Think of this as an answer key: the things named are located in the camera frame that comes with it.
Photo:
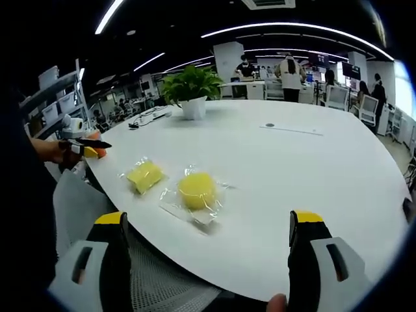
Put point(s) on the green potted plant white pot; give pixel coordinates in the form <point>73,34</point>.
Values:
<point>194,109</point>

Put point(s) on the curved ceiling light strip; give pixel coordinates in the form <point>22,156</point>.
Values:
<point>292,25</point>

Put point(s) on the ceiling air vent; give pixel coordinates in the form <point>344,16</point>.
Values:
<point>268,3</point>

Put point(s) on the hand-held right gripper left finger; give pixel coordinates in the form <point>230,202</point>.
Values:
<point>97,266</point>

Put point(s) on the metal storage shelf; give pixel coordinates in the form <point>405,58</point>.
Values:
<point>65,97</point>

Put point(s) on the grey mesh office chair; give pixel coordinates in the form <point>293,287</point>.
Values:
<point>156,279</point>

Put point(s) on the dark wall screen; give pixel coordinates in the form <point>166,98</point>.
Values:
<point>352,71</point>

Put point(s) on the person's left hand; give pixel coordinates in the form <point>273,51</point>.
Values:
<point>52,150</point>

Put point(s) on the orange cup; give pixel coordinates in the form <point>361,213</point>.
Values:
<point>93,134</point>

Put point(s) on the round yellow silicone block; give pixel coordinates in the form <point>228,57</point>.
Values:
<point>196,190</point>

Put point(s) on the person's dark clothing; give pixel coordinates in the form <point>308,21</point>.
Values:
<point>22,201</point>

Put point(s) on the straight ceiling light strip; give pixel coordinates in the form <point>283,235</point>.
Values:
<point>109,16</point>

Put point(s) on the rectangular yellow silicone block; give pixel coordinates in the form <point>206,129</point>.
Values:
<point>144,175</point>

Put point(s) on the person's right hand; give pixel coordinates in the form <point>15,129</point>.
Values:
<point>278,304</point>

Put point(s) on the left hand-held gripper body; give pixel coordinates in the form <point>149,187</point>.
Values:
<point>73,126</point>

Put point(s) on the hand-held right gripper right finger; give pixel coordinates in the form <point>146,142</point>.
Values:
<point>312,266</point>

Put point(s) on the white office chair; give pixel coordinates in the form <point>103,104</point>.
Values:
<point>338,97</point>
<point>369,109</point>

